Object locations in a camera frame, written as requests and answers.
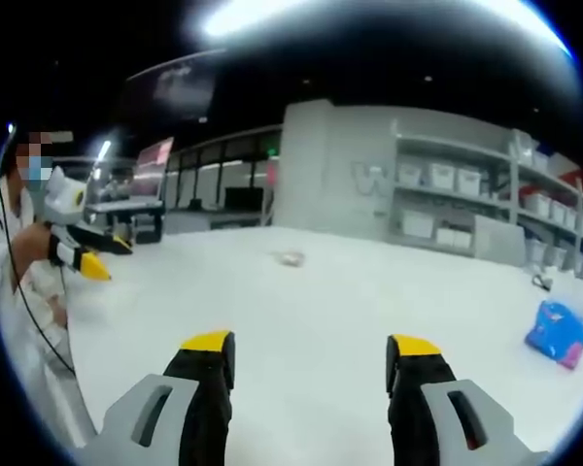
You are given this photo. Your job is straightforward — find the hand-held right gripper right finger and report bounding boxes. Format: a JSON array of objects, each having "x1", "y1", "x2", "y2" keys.
[{"x1": 386, "y1": 333, "x2": 551, "y2": 466}]

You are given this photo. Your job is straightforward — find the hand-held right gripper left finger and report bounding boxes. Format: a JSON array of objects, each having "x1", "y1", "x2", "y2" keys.
[{"x1": 75, "y1": 329, "x2": 237, "y2": 466}]

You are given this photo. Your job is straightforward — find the clear resealable bag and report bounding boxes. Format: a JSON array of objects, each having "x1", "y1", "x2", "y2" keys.
[{"x1": 270, "y1": 249, "x2": 307, "y2": 269}]

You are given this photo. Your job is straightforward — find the grey background desk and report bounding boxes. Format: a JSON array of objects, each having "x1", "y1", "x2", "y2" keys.
[{"x1": 84, "y1": 199, "x2": 167, "y2": 245}]

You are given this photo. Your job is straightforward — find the person's white clothed torso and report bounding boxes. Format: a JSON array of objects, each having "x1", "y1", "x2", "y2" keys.
[{"x1": 0, "y1": 186, "x2": 79, "y2": 389}]

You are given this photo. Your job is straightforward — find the pink red sign board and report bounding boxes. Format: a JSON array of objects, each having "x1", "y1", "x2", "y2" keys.
[{"x1": 133, "y1": 136, "x2": 175, "y2": 201}]

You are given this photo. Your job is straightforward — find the blue printed packet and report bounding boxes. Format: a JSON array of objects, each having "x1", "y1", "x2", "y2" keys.
[{"x1": 523, "y1": 299, "x2": 583, "y2": 371}]

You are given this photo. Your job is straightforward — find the black monitor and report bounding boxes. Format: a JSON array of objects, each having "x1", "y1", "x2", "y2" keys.
[{"x1": 223, "y1": 186, "x2": 265, "y2": 211}]

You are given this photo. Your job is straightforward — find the hanging dark screen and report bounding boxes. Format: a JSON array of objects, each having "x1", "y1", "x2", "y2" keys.
[{"x1": 119, "y1": 48, "x2": 223, "y2": 125}]

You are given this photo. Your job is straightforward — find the grey shelving unit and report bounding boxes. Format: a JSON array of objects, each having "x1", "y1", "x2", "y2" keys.
[{"x1": 392, "y1": 118, "x2": 583, "y2": 285}]

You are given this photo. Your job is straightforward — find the grey pillar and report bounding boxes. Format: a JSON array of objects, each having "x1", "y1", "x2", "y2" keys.
[{"x1": 278, "y1": 98, "x2": 400, "y2": 230}]

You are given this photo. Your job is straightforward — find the rows of white storage bins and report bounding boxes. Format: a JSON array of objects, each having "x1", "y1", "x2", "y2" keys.
[{"x1": 396, "y1": 145, "x2": 583, "y2": 281}]

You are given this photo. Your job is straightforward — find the long ceiling light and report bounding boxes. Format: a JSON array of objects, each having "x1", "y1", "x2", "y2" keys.
[{"x1": 189, "y1": 0, "x2": 424, "y2": 38}]

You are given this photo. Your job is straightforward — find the black cable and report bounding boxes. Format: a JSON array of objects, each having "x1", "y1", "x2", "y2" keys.
[{"x1": 0, "y1": 177, "x2": 77, "y2": 376}]

